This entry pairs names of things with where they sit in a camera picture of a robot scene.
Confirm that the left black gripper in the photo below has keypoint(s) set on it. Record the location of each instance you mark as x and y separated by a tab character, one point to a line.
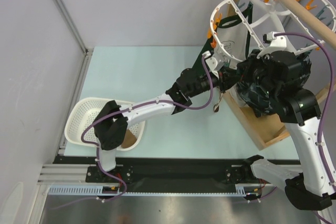
228	78

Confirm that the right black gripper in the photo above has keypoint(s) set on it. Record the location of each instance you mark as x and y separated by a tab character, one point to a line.
247	67

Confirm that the brown striped sock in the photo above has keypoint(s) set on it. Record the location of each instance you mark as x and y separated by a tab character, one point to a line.
220	99

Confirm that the white round clip hanger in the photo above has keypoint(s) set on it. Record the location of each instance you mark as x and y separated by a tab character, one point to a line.
273	11

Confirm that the brown socks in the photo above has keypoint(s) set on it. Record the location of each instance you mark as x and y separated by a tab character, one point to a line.
129	140

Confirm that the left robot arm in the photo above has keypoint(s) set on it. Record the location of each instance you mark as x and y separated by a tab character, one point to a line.
113	121

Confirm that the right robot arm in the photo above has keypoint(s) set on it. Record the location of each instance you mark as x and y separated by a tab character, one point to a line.
312	188

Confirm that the dark green sleeve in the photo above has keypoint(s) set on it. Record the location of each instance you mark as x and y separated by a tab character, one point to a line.
198	66

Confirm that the white printed t-shirt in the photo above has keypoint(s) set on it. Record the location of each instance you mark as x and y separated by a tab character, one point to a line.
234	39

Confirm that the orange clothespin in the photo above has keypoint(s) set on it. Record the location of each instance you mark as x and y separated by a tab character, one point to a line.
213	42

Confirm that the wooden rod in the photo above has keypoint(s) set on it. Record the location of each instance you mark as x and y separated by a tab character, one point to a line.
320	28

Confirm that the white perforated laundry basket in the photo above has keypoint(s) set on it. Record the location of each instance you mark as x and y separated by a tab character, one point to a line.
84	114

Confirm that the aluminium corner profile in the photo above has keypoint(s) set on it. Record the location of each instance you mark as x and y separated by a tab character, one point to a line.
66	16

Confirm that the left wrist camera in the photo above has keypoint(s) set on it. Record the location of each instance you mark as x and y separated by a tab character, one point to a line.
214	62

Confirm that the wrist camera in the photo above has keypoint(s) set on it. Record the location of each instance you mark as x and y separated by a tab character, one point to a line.
274	41
214	62

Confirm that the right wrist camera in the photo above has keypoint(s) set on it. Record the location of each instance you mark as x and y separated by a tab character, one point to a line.
274	41

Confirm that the wooden rack frame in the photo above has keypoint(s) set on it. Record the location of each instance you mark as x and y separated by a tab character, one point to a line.
266	130

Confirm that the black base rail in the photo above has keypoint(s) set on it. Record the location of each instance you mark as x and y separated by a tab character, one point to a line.
170	175

